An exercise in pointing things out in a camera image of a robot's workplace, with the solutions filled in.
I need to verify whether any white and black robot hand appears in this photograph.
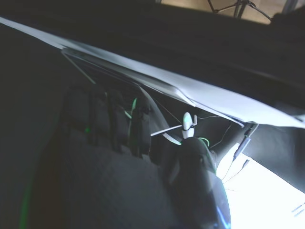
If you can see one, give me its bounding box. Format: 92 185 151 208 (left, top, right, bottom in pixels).
21 83 232 229

